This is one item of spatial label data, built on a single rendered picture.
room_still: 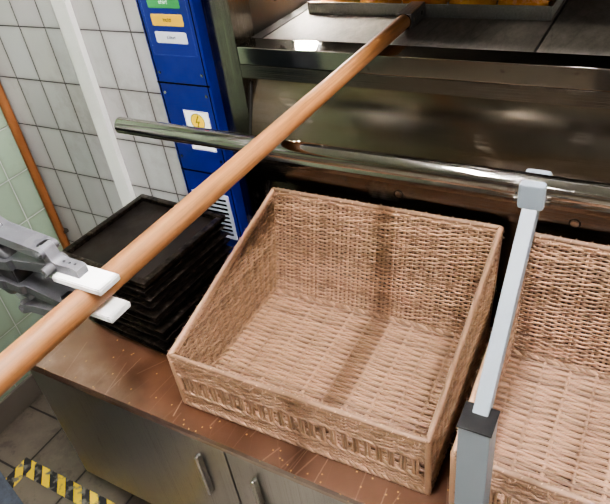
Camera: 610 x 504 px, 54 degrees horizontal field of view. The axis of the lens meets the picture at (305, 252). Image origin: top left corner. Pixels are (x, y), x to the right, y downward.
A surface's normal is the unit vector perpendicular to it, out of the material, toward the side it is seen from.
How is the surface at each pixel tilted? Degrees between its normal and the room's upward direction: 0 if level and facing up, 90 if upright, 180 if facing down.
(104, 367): 0
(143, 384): 0
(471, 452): 90
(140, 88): 90
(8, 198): 90
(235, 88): 90
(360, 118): 70
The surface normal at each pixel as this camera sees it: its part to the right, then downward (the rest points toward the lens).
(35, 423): -0.12, -0.80
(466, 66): -0.47, 0.57
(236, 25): 0.87, 0.20
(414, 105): -0.48, 0.26
